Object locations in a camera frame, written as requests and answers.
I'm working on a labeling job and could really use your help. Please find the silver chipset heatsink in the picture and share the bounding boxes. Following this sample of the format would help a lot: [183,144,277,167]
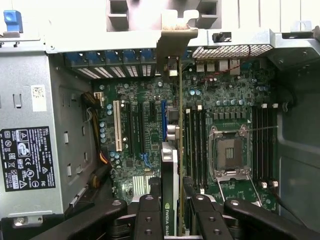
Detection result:
[132,174,156,195]

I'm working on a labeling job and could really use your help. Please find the silver socket cover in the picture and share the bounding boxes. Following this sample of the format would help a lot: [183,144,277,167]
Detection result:
[216,172,263,208]

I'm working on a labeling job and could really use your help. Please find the CPU socket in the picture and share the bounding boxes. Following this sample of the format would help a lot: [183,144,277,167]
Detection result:
[208,124,252,182]

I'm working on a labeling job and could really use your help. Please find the RAM slot with black clips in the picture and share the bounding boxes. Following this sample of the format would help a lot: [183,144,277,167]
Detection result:
[202,107,209,191]
[265,104,273,182]
[252,104,260,182]
[191,107,198,191]

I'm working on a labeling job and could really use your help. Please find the RAM slot with white clips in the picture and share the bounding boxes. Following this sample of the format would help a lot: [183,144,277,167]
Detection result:
[184,107,192,191]
[259,103,267,188]
[271,103,279,188]
[196,105,203,191]

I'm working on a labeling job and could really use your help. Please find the white expansion slot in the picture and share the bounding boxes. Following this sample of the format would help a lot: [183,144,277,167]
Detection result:
[112,99,124,153]

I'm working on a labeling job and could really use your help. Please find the blue expansion slot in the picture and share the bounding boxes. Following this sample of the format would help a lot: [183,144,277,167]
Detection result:
[161,99,168,144]

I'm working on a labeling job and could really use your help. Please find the open black PC case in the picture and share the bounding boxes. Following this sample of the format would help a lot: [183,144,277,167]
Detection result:
[0,21,320,240]

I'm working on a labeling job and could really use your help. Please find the thin silver locking lever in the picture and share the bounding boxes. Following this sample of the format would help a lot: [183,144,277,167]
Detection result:
[239,125,279,135]

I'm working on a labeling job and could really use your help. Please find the white power connector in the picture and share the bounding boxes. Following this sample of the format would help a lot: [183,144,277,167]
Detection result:
[93,91,104,108]

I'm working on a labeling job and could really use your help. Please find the green motherboard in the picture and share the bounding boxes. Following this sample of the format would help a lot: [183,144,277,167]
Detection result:
[91,58,280,213]

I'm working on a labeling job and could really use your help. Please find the perforated silver slot cover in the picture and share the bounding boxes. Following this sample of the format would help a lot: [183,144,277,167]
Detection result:
[125,65,140,78]
[141,64,153,77]
[109,65,127,78]
[76,66,102,80]
[93,66,115,79]

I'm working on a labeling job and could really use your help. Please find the silver rear connector block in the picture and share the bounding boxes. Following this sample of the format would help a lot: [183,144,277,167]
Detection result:
[229,58,241,76]
[218,59,230,73]

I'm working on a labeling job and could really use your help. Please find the blue card retention clip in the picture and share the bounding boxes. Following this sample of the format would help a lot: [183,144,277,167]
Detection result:
[140,48,158,65]
[65,51,86,67]
[86,50,105,66]
[104,49,123,66]
[123,49,141,66]

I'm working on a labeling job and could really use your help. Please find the black case release button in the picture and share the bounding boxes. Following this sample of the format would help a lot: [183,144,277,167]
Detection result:
[211,31,232,43]

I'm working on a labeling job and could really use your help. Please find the silver power supply unit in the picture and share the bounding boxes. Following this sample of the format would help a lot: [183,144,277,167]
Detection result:
[0,47,98,221]

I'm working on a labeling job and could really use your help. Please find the grey parts rack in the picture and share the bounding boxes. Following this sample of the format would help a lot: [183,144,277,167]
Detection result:
[106,0,222,32]

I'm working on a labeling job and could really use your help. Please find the blue case latch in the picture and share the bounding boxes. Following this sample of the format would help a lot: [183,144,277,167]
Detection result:
[3,9,24,33]

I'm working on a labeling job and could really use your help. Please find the black sleeved power cable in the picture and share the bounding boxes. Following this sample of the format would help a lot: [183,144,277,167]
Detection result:
[81,91,113,190]

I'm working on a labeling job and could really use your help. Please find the black curved cable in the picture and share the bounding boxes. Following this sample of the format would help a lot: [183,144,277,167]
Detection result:
[271,186,305,226]

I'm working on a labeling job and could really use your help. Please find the red and black twisted wire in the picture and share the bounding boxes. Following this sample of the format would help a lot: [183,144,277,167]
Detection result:
[193,44,252,82]

